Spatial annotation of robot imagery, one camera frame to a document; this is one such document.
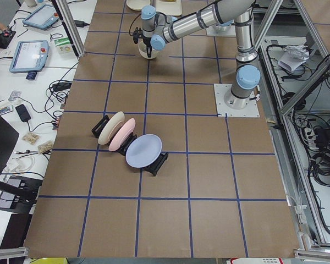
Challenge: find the lavender blue plate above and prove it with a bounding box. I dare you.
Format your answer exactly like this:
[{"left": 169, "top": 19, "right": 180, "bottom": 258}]
[{"left": 125, "top": 134, "right": 162, "bottom": 168}]

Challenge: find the black power adapter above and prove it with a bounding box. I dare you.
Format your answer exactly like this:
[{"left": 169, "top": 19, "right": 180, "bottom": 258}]
[{"left": 74, "top": 20, "right": 90, "bottom": 28}]

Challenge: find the black dish rack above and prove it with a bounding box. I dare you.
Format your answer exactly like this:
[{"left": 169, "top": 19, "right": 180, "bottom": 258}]
[{"left": 91, "top": 111, "right": 169, "bottom": 177}]

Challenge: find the pink plate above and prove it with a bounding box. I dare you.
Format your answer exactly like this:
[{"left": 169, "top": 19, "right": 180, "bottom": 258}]
[{"left": 108, "top": 118, "right": 136, "bottom": 151}]

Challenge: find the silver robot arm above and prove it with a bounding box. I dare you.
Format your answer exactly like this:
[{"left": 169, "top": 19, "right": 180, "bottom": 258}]
[{"left": 132, "top": 0, "right": 261, "bottom": 110}]

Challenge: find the black coiled cable bundle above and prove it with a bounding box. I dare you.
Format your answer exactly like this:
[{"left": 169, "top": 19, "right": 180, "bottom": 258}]
[{"left": 309, "top": 151, "right": 330, "bottom": 188}]

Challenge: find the cream plate in rack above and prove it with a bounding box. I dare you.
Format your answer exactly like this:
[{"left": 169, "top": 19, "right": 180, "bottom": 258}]
[{"left": 98, "top": 111, "right": 125, "bottom": 145}]

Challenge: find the cream round plate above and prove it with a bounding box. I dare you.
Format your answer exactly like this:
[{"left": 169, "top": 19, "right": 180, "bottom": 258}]
[{"left": 126, "top": 0, "right": 144, "bottom": 11}]

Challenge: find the aluminium frame post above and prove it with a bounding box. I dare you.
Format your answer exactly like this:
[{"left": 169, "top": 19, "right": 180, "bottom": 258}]
[{"left": 52, "top": 0, "right": 85, "bottom": 58}]

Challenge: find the cream ceramic bowl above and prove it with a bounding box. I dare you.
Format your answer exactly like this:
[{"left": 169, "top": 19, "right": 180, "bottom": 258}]
[{"left": 137, "top": 41, "right": 159, "bottom": 60}]

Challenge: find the white paper stack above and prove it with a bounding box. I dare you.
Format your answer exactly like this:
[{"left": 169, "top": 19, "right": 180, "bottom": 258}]
[{"left": 278, "top": 45, "right": 310, "bottom": 73}]

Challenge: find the blue teach pendant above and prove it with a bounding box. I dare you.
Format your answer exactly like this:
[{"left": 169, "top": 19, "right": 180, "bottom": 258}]
[
  {"left": 23, "top": 4, "right": 59, "bottom": 30},
  {"left": 9, "top": 40, "right": 50, "bottom": 73}
]

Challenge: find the black smartphone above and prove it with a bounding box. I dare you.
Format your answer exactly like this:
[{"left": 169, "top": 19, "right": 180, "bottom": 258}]
[{"left": 15, "top": 104, "right": 31, "bottom": 122}]

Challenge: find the cream rectangular tray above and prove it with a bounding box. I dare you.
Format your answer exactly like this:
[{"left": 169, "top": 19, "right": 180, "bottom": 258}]
[{"left": 155, "top": 0, "right": 182, "bottom": 16}]

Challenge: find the green white carton box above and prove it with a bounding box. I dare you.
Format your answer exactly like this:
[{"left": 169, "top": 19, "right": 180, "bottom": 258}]
[{"left": 54, "top": 37, "right": 73, "bottom": 54}]

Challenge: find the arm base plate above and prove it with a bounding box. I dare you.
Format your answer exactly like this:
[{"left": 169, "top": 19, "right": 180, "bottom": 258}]
[
  {"left": 213, "top": 84, "right": 260, "bottom": 118},
  {"left": 206, "top": 24, "right": 236, "bottom": 37}
]

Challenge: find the black monitor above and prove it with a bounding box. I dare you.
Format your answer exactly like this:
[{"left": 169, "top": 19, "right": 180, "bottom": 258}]
[{"left": 0, "top": 116, "right": 37, "bottom": 202}]

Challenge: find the near blue teach pendant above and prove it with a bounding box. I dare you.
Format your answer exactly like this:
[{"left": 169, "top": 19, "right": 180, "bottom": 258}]
[{"left": 9, "top": 40, "right": 50, "bottom": 73}]

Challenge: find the far blue teach pendant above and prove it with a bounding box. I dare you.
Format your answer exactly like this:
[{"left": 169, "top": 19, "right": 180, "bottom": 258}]
[{"left": 23, "top": 4, "right": 59, "bottom": 30}]

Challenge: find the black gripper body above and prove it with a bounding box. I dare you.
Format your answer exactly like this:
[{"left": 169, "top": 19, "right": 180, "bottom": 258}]
[{"left": 142, "top": 36, "right": 152, "bottom": 48}]

